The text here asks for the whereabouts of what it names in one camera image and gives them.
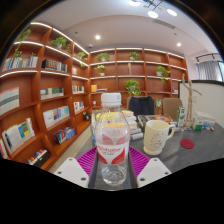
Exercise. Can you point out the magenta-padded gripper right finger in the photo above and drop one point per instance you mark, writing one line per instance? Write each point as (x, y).
(153, 171)

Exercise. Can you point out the grey curtain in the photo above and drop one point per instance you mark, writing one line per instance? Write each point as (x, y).
(208, 70)

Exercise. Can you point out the wooden wall shelf unit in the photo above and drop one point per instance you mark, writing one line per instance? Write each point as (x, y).
(53, 100)

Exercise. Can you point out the green and white carton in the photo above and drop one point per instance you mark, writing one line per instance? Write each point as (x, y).
(181, 116)

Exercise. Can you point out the green and white tissue box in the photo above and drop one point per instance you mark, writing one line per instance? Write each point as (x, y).
(198, 123)

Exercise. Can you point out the clear plastic water bottle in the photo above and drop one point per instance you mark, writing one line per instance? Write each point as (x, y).
(112, 146)

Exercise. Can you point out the flat round red coaster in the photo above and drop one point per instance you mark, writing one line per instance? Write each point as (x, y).
(187, 144)

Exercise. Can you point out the branched ceiling lamp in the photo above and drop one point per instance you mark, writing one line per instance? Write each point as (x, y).
(153, 14)

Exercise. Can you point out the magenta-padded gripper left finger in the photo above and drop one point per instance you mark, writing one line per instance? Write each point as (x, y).
(71, 170)

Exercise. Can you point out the round recessed ceiling light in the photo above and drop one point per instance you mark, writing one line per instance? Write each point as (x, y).
(97, 37)
(179, 44)

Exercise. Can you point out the stack of books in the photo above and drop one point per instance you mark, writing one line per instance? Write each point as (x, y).
(134, 128)

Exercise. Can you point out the wooden artist mannequin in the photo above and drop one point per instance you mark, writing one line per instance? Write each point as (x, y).
(190, 100)

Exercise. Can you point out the black track light rail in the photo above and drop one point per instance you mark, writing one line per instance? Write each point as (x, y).
(206, 55)

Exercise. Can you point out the cream mug with red print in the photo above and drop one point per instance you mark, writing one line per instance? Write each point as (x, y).
(156, 136)

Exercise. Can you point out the dark book with colourful cover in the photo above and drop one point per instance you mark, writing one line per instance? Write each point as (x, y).
(160, 118)

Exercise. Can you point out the stack of white boxes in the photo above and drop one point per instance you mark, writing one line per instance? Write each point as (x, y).
(206, 117)

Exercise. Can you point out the window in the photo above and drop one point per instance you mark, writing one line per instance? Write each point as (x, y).
(222, 71)

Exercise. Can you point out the tan chair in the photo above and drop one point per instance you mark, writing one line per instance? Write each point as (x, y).
(171, 106)

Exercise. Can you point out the dark office chair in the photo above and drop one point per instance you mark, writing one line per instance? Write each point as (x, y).
(141, 105)

